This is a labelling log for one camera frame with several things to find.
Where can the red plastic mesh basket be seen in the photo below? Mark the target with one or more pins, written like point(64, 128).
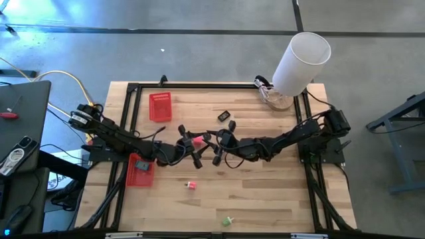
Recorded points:
point(160, 106)
point(139, 179)

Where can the green and white wall charger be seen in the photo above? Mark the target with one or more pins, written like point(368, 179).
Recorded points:
point(227, 221)

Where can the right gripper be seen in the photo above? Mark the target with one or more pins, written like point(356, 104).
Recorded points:
point(244, 152)

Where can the dark grey side desk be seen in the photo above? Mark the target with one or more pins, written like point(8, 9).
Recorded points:
point(26, 99)

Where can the smartphone in clear case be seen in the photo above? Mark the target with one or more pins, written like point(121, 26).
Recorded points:
point(18, 154)

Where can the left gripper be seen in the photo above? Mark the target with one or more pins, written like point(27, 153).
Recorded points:
point(182, 149)

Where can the black aluminium table frame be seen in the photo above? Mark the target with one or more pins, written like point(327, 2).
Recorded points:
point(216, 85)

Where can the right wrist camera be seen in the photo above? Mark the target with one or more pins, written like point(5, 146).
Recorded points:
point(227, 139)

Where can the white cylindrical lamp shade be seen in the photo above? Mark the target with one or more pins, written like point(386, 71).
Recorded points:
point(299, 66)

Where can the grey power bank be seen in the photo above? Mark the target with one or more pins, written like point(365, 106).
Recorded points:
point(142, 165)

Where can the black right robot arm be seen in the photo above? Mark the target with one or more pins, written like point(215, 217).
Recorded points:
point(299, 132)

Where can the red and white wall charger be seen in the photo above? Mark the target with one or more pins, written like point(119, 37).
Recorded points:
point(191, 186)

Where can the round wooden lamp base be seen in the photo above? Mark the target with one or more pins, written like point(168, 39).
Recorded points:
point(280, 104)

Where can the pink cube wall charger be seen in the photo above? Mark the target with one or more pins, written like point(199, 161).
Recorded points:
point(198, 140)

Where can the white metal bracket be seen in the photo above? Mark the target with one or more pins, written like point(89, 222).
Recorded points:
point(308, 236)
point(123, 235)

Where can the small black charger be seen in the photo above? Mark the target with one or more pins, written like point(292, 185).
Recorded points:
point(224, 115)

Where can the black frame clip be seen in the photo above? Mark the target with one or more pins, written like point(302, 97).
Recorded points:
point(163, 79)

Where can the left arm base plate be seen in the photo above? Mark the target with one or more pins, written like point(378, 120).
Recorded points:
point(96, 154)

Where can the white printed box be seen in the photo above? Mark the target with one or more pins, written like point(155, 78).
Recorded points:
point(68, 156)

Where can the blue-grey metal table stand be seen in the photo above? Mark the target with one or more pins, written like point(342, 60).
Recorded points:
point(396, 152)

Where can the black flat bar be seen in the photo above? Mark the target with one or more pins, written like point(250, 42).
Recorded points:
point(20, 73)

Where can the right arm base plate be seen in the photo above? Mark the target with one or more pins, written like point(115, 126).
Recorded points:
point(332, 154)

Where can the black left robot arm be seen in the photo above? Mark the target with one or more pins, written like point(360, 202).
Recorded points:
point(116, 136)

